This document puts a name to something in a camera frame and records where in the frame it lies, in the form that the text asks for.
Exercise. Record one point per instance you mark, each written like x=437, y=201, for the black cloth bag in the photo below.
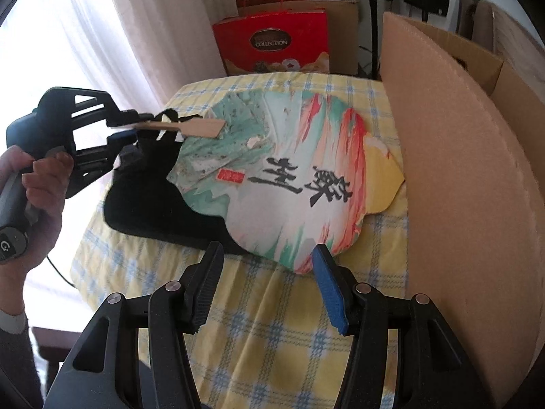
x=144, y=208

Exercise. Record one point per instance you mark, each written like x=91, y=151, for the brown cardboard box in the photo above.
x=345, y=38

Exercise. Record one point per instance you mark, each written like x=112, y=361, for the painted paper fan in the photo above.
x=276, y=204

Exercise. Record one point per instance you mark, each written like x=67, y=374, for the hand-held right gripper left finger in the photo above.
x=204, y=289

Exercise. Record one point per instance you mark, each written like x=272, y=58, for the large cardboard box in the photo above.
x=460, y=221

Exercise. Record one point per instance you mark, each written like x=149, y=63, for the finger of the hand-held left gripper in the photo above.
x=123, y=137
x=127, y=117

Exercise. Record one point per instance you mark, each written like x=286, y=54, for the white sheer curtain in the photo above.
x=106, y=51

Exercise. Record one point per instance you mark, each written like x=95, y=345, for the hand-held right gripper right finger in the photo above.
x=332, y=298

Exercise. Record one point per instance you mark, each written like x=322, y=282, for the person's left forearm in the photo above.
x=17, y=358

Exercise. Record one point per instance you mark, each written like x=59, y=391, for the yellow checkered tablecloth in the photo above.
x=264, y=341

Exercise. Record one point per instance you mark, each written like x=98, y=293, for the person's left hand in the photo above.
x=47, y=187

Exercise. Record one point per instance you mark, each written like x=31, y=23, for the red gift box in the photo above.
x=238, y=42

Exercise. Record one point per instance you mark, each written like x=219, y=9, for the black speaker stand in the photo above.
x=373, y=38

